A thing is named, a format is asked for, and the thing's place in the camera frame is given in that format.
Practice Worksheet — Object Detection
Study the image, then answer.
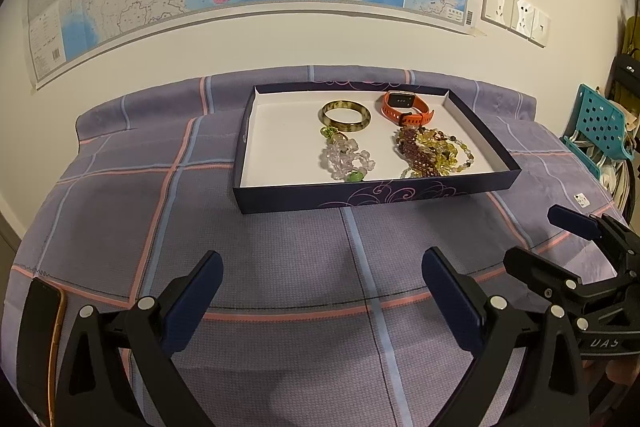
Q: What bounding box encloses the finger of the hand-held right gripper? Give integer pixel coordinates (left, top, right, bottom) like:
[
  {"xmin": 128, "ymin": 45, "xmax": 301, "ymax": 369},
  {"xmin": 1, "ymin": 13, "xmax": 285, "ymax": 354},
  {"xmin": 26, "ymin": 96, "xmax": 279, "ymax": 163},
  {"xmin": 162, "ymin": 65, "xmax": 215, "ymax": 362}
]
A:
[
  {"xmin": 547, "ymin": 204, "xmax": 640, "ymax": 258},
  {"xmin": 502, "ymin": 246, "xmax": 586, "ymax": 303}
]

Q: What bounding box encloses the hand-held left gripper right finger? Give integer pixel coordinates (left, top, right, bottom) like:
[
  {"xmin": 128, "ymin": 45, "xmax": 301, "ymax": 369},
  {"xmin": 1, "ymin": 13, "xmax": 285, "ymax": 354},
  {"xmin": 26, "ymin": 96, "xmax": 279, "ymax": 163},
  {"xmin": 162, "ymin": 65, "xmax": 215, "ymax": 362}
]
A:
[{"xmin": 421, "ymin": 247, "xmax": 591, "ymax": 427}]

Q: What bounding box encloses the orange smartwatch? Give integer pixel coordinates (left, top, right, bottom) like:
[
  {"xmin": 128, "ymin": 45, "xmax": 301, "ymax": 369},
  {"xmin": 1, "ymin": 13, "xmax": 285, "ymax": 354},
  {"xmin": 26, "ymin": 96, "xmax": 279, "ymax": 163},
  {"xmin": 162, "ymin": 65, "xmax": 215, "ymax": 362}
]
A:
[{"xmin": 381, "ymin": 90, "xmax": 436, "ymax": 126}]

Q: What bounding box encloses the yellow garment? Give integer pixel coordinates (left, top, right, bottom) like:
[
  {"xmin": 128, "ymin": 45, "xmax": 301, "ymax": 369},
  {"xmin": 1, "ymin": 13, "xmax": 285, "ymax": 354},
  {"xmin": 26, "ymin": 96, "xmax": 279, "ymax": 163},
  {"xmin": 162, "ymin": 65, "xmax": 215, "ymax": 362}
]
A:
[{"xmin": 622, "ymin": 17, "xmax": 640, "ymax": 58}]

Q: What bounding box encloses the purple bead bracelet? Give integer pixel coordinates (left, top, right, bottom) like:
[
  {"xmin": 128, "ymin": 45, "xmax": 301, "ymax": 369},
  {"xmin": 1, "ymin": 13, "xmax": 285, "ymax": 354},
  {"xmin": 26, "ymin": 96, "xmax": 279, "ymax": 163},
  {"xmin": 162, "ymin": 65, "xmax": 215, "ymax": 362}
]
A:
[{"xmin": 397, "ymin": 127, "xmax": 436, "ymax": 178}]

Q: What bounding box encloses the tortoiseshell bangle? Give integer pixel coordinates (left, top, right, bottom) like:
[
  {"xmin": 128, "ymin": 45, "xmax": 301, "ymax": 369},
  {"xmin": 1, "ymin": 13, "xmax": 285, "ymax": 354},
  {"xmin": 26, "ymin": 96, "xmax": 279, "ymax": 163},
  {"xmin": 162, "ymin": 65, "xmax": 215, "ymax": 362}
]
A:
[{"xmin": 320, "ymin": 101, "xmax": 372, "ymax": 134}]

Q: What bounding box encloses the red smartphone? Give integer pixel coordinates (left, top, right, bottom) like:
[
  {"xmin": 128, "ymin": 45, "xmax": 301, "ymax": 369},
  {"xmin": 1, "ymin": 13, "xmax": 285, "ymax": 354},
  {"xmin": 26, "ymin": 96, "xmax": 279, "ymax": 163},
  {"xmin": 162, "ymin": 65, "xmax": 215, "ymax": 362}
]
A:
[{"xmin": 15, "ymin": 277, "xmax": 68, "ymax": 427}]

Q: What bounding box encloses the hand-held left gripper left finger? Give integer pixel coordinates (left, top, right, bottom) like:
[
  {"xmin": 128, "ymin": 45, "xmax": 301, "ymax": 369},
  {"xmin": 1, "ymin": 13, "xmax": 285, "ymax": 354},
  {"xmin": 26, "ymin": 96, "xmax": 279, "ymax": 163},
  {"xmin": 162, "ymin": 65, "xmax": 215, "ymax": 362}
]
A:
[{"xmin": 54, "ymin": 250, "xmax": 224, "ymax": 427}]

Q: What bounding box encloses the purple plaid blanket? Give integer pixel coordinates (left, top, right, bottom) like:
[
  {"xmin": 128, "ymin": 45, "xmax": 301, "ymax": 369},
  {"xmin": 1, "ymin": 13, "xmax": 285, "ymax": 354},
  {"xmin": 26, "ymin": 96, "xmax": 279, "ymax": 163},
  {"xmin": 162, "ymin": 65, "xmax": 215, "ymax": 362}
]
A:
[{"xmin": 10, "ymin": 64, "xmax": 631, "ymax": 427}]

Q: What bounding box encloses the person's right hand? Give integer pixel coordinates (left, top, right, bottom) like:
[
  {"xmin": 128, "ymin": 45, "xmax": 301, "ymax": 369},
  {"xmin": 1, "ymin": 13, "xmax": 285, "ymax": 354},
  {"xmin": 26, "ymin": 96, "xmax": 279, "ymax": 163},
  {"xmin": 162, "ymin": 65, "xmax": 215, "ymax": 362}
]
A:
[{"xmin": 605, "ymin": 357, "xmax": 640, "ymax": 388}]

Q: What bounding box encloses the dark blue shallow box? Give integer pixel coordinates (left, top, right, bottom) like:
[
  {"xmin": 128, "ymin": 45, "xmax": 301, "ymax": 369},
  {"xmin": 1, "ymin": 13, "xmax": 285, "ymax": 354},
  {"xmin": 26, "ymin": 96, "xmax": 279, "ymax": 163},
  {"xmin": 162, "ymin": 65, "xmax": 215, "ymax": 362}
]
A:
[{"xmin": 232, "ymin": 82, "xmax": 522, "ymax": 214}]

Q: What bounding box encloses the clear crystal bead bracelet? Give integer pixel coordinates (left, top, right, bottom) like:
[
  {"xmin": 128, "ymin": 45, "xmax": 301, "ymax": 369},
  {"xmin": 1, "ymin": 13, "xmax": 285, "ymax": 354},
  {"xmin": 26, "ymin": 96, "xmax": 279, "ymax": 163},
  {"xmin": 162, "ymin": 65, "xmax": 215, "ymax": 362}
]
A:
[{"xmin": 320, "ymin": 132, "xmax": 376, "ymax": 182}]

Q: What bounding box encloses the white wall socket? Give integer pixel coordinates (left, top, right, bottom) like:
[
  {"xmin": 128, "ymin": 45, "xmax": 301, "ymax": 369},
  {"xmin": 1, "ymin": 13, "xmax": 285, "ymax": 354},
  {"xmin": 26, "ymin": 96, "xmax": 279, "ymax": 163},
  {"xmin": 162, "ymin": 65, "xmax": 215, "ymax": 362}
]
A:
[
  {"xmin": 481, "ymin": 0, "xmax": 516, "ymax": 28},
  {"xmin": 529, "ymin": 11, "xmax": 552, "ymax": 48},
  {"xmin": 507, "ymin": 0, "xmax": 537, "ymax": 38}
]

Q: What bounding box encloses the multicolour bead bracelet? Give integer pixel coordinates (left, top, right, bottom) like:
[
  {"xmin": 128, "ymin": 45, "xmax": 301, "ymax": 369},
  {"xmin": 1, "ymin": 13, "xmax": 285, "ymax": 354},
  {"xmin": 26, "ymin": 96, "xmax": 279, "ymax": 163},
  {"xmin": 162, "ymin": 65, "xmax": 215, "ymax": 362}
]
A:
[{"xmin": 432, "ymin": 131, "xmax": 476, "ymax": 172}]

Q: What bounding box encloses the teal plastic basket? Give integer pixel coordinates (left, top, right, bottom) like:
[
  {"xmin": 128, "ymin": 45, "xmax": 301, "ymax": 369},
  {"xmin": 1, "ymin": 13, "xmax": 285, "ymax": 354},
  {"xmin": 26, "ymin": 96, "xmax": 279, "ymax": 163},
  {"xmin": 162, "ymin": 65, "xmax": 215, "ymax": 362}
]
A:
[{"xmin": 560, "ymin": 83, "xmax": 636, "ymax": 180}]

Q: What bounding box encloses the black bag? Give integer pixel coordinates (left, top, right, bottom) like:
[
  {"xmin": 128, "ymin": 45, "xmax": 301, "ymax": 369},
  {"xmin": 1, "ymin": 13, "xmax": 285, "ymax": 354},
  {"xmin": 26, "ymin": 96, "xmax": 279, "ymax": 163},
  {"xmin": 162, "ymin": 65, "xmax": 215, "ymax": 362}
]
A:
[{"xmin": 612, "ymin": 52, "xmax": 640, "ymax": 98}]

